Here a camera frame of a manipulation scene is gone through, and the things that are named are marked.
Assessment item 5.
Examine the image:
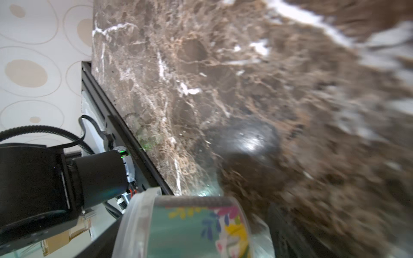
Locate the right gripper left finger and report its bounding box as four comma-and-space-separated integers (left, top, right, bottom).
75, 217, 123, 258

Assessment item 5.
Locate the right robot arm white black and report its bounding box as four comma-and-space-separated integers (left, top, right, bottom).
1, 125, 254, 258

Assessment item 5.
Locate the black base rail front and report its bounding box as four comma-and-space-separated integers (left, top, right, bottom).
81, 61, 173, 195

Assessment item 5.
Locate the green floral label jar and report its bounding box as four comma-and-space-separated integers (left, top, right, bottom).
112, 188, 253, 258

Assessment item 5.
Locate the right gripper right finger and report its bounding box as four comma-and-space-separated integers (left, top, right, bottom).
266, 203, 337, 258

